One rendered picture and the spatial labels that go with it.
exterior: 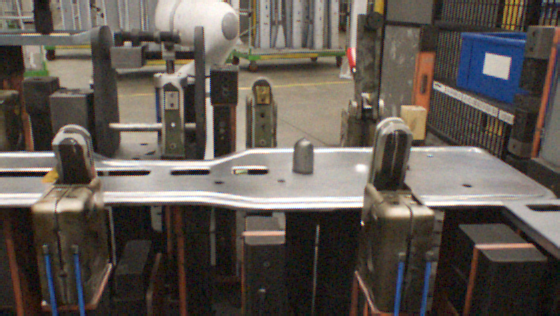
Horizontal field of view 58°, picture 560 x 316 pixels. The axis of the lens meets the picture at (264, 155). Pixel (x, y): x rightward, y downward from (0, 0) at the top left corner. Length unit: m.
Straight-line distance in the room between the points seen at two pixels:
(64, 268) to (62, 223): 0.05
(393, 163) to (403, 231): 0.09
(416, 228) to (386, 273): 0.06
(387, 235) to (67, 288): 0.33
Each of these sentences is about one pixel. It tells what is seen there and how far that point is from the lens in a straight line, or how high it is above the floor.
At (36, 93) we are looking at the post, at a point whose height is 1.08.
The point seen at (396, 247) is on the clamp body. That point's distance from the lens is 0.52.
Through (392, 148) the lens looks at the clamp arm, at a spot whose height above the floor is 1.09.
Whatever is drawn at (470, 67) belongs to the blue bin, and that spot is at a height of 1.08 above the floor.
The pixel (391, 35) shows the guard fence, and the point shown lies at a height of 0.96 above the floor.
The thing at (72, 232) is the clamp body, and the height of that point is 1.02.
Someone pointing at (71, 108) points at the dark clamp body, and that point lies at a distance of 0.90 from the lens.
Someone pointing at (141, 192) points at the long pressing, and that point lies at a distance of 0.66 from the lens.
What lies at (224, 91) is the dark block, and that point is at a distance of 0.89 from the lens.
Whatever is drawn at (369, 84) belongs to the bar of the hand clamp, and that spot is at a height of 1.10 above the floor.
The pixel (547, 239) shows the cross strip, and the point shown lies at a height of 1.00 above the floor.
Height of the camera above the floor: 1.25
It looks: 18 degrees down
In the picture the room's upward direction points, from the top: 1 degrees clockwise
